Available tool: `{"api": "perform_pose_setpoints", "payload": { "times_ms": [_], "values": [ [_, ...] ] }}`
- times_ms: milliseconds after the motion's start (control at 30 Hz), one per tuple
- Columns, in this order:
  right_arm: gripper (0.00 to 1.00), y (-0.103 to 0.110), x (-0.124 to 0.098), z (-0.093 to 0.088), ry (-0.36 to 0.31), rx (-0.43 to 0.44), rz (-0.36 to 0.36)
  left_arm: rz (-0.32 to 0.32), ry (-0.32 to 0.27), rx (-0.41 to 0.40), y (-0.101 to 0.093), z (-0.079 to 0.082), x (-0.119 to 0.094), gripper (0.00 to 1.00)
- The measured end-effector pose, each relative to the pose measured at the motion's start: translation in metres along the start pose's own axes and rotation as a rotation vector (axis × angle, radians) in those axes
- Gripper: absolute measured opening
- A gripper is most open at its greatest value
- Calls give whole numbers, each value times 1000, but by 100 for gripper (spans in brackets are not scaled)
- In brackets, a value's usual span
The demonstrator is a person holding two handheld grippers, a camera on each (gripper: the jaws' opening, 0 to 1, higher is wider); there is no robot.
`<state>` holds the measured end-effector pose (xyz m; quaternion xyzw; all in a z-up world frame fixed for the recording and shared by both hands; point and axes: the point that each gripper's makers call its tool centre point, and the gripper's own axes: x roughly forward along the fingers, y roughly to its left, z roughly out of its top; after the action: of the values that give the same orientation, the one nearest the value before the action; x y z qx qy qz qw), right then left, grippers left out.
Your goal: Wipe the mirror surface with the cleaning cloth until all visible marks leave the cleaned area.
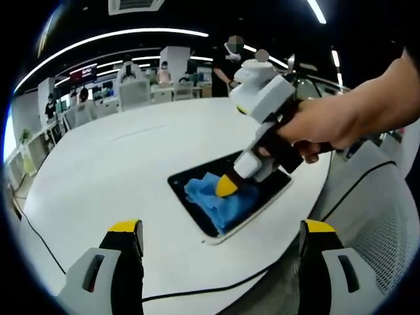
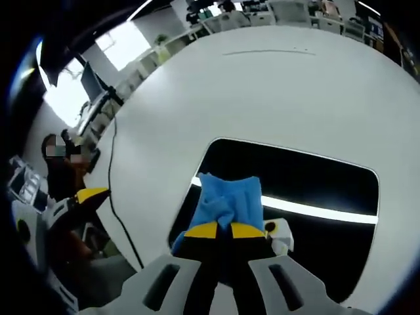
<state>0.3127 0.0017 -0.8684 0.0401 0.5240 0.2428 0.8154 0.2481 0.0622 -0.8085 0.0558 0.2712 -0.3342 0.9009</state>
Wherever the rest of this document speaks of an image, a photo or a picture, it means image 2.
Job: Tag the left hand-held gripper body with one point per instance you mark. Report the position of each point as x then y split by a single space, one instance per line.
33 236

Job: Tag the potted green plant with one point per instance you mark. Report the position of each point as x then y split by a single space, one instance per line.
161 41

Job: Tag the blue cleaning cloth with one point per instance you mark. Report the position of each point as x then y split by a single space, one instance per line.
229 200

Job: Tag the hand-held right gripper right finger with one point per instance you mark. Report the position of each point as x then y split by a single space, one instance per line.
246 234

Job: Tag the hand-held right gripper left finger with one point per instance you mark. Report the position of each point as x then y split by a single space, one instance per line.
200 233

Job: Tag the black computer monitor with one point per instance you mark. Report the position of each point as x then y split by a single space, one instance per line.
90 82

